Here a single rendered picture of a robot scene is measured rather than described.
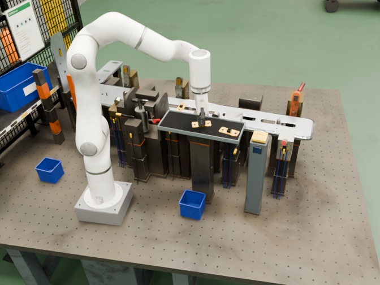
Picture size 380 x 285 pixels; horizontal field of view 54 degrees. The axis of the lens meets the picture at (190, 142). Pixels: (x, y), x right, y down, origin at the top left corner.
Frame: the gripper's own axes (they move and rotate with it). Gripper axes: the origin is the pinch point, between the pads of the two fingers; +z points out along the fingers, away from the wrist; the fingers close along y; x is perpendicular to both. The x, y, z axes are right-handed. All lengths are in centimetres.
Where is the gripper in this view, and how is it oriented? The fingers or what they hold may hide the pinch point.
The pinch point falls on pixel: (201, 119)
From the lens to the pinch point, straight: 165.2
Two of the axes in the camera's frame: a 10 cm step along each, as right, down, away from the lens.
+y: -1.0, -6.2, 7.8
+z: 0.4, 7.8, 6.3
